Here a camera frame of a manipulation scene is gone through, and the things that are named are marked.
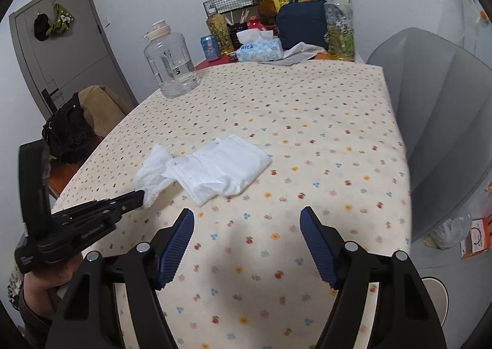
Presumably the grey door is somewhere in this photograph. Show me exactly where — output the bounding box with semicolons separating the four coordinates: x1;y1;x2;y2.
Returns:
10;0;139;119

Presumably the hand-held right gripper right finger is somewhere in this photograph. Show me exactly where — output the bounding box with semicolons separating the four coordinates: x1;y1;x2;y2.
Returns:
300;206;448;349

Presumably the red lidded container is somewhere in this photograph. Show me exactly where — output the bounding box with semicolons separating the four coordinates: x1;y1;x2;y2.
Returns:
246;18;275;31

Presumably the person's left hand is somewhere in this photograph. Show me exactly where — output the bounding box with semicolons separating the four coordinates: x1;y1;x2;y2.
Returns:
23;252;83;305

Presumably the blue white tissue pack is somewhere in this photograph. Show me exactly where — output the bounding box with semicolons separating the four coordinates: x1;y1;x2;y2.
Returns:
235;28;284;62

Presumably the white tissue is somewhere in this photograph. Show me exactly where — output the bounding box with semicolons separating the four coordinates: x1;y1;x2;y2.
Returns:
133;143;173;207

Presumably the small plastic tea bottle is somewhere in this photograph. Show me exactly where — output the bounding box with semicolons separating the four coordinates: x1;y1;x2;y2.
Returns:
205;7;234;54

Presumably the large plastic tea bottle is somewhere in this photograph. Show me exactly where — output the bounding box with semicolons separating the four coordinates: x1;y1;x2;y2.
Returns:
325;0;356;61

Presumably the white plastic packaging bag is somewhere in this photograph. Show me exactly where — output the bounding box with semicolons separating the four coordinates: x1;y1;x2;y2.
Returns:
165;134;273;207

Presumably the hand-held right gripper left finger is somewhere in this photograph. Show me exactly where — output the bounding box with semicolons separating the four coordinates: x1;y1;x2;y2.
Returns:
45;208;195;349

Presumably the navy blue lunch bag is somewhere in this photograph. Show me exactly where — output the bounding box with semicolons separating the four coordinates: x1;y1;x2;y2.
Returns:
276;0;328;49

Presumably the blue drink can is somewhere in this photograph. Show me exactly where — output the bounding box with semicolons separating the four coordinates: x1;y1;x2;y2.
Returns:
200;35;221;61

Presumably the clear plastic bag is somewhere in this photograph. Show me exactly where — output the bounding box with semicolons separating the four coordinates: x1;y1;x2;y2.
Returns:
425;211;473;250

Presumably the black wire basket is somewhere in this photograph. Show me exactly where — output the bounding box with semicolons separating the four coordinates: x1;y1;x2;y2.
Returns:
202;0;263;15

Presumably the black hat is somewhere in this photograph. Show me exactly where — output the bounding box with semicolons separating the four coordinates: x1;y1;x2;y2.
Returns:
33;13;50;41

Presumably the large clear water jug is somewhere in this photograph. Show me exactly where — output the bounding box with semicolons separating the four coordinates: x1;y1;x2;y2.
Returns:
144;20;201;99

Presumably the brown plush toy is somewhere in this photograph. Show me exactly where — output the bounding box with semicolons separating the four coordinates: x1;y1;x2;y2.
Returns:
257;0;278;19

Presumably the door handle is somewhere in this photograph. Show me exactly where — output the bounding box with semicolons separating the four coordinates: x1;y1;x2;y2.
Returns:
42;82;62;112

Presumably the person's left forearm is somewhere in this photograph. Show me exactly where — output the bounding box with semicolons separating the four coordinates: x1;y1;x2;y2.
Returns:
7;257;58;338

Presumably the black utensil holder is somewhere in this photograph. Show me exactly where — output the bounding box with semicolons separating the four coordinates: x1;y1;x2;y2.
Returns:
227;22;248;44

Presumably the orange white cardboard box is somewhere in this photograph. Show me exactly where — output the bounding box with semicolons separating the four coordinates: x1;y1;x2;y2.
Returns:
460;217;492;259

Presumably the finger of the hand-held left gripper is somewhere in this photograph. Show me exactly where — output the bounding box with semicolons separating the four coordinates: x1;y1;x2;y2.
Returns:
52;190;147;232

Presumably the brown upholstered chair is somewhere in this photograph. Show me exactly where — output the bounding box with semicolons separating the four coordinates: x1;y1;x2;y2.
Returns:
79;85;127;138

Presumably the green plush toy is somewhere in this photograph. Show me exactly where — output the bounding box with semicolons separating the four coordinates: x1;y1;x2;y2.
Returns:
46;2;75;37

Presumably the grey plastic chair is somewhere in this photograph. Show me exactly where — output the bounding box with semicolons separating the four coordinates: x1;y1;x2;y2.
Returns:
365;27;492;244

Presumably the crumpled white paper sheet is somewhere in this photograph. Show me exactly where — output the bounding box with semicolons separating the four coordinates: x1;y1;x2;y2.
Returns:
265;42;327;65

